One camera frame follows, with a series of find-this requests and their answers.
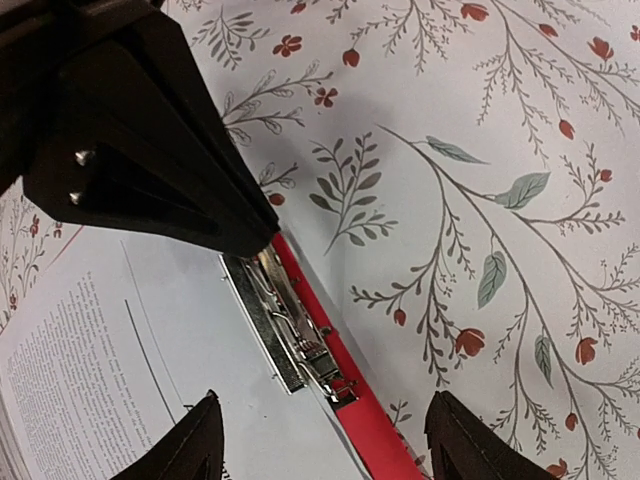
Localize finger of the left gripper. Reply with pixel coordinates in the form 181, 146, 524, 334
1, 1, 279, 258

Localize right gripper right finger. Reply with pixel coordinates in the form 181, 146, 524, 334
424, 391, 550, 480

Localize red file folder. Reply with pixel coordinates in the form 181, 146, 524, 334
47, 224, 426, 480

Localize metal folder clip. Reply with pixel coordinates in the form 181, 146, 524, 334
220, 246, 358, 411

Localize printed white paper sheets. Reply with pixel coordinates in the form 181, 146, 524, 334
1, 230, 367, 479

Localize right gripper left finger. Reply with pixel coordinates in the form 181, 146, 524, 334
112, 390, 224, 480

